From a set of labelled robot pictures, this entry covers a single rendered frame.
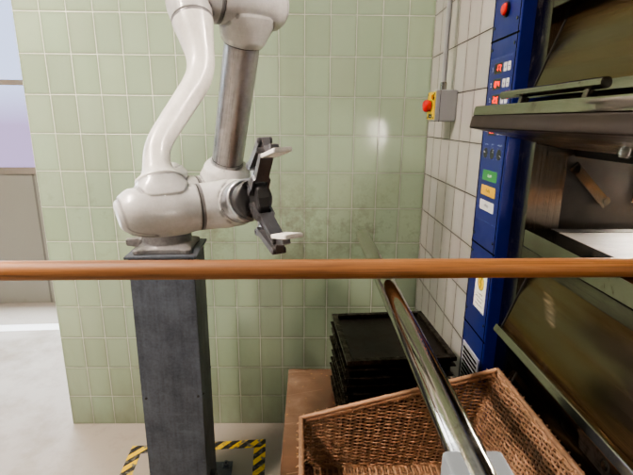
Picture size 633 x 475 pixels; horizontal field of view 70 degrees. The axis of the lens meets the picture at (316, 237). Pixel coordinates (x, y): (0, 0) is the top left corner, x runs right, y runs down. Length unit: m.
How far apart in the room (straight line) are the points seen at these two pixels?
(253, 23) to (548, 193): 0.83
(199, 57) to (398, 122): 0.99
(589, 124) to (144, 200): 0.75
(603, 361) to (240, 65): 1.09
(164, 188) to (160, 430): 1.03
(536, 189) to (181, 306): 1.07
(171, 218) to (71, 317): 1.43
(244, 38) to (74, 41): 0.94
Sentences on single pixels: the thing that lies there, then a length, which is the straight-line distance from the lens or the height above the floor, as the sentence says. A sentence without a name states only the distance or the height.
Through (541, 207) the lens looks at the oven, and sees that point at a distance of 1.11.
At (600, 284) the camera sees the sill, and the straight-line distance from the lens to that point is 0.88.
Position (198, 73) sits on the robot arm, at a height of 1.51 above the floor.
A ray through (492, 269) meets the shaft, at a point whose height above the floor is 1.20.
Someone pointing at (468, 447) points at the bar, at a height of 1.17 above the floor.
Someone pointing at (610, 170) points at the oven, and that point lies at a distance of 1.18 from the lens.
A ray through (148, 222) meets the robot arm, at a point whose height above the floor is 1.21.
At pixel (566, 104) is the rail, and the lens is 0.71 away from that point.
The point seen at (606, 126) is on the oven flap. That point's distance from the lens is 0.62.
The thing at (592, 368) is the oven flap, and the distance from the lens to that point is 0.92.
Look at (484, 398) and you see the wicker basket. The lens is 1.20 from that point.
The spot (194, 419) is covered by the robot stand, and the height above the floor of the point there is 0.41.
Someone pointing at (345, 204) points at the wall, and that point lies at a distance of 1.91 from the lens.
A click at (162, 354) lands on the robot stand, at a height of 0.66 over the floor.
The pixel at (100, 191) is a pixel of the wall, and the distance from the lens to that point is 2.08.
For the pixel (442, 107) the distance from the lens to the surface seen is 1.58.
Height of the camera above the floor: 1.41
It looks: 15 degrees down
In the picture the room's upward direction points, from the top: 1 degrees clockwise
